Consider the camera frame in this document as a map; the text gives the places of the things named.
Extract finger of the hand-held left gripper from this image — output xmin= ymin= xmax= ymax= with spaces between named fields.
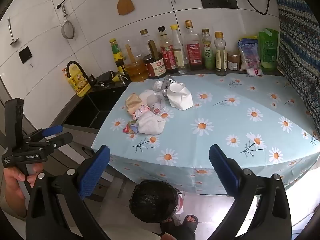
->
xmin=24 ymin=125 xmax=63 ymax=142
xmin=27 ymin=133 xmax=74 ymax=155

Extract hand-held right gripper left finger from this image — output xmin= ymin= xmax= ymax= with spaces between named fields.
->
xmin=25 ymin=145 xmax=111 ymax=240

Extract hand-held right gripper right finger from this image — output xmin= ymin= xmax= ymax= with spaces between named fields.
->
xmin=209 ymin=144 xmax=292 ymax=240

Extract colourful snack wrapper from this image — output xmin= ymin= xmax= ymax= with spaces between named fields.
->
xmin=122 ymin=120 xmax=139 ymax=133

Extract waste bin with black bag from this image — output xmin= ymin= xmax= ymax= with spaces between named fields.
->
xmin=129 ymin=179 xmax=183 ymax=224

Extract large white tissue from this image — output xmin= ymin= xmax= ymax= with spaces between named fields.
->
xmin=137 ymin=111 xmax=167 ymax=134

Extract red white paper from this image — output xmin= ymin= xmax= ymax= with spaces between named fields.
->
xmin=132 ymin=105 xmax=150 ymax=119

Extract brown paper bag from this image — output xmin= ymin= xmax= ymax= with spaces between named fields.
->
xmin=125 ymin=93 xmax=143 ymax=114

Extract crushed white paper cup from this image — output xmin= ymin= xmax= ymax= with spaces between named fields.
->
xmin=167 ymin=82 xmax=194 ymax=110

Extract thin white tissue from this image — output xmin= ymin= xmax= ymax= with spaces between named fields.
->
xmin=139 ymin=90 xmax=163 ymax=108

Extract silver foil wrapper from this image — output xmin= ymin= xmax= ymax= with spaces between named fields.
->
xmin=161 ymin=75 xmax=177 ymax=98

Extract person's left forearm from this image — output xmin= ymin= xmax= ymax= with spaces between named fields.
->
xmin=0 ymin=195 xmax=28 ymax=219

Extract person's left hand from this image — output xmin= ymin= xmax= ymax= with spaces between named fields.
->
xmin=3 ymin=164 xmax=44 ymax=205

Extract black kitchen sink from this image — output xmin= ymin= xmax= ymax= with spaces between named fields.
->
xmin=64 ymin=86 xmax=128 ymax=129

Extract daisy print tablecloth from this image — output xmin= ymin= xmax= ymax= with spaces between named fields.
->
xmin=91 ymin=74 xmax=320 ymax=196

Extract yellow dish soap bottle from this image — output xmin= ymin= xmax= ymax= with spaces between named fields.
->
xmin=65 ymin=64 xmax=92 ymax=97

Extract person's foot in black sandal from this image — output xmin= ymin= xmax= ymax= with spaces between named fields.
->
xmin=160 ymin=217 xmax=175 ymax=233
xmin=182 ymin=214 xmax=199 ymax=232

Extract black faucet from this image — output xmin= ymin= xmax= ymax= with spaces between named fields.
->
xmin=66 ymin=61 xmax=97 ymax=89

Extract black plastic holder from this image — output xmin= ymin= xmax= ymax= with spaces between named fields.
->
xmin=95 ymin=70 xmax=118 ymax=88

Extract metal ladle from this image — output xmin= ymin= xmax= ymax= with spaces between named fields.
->
xmin=7 ymin=17 xmax=19 ymax=46

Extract dark bottle with yellow label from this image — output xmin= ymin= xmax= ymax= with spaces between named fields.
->
xmin=109 ymin=38 xmax=127 ymax=75

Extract metal mesh strainer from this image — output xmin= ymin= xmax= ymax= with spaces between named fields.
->
xmin=61 ymin=4 xmax=76 ymax=40

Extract large clear cooking oil jug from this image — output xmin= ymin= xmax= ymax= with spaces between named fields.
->
xmin=124 ymin=29 xmax=150 ymax=82

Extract small white red packet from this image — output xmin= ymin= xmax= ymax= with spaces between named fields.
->
xmin=246 ymin=67 xmax=264 ymax=77

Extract small brown seasoning jar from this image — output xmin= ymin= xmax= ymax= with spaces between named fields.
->
xmin=227 ymin=51 xmax=241 ymax=72

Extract clear bottle with cream label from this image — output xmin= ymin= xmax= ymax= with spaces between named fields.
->
xmin=214 ymin=32 xmax=228 ymax=77

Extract dark soy sauce jug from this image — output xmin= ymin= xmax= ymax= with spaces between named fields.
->
xmin=143 ymin=39 xmax=167 ymax=77

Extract white blue plastic seasoning bag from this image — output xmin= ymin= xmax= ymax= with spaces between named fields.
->
xmin=237 ymin=39 xmax=262 ymax=71

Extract green label oil bottle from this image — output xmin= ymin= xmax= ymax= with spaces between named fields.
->
xmin=201 ymin=29 xmax=216 ymax=70

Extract clear bottle with tan label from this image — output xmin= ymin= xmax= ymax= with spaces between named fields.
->
xmin=170 ymin=24 xmax=190 ymax=74

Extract dark vinegar bottle red label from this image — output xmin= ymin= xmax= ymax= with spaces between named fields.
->
xmin=184 ymin=20 xmax=204 ymax=70

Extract green refill pouch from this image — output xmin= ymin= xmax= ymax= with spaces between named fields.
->
xmin=258 ymin=28 xmax=280 ymax=72

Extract blue patterned curtain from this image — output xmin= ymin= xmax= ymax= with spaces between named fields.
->
xmin=271 ymin=0 xmax=320 ymax=138

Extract small black wall box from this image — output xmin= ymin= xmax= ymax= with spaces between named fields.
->
xmin=19 ymin=46 xmax=33 ymax=64

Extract black wall socket panel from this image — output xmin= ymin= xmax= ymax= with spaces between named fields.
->
xmin=199 ymin=0 xmax=238 ymax=9

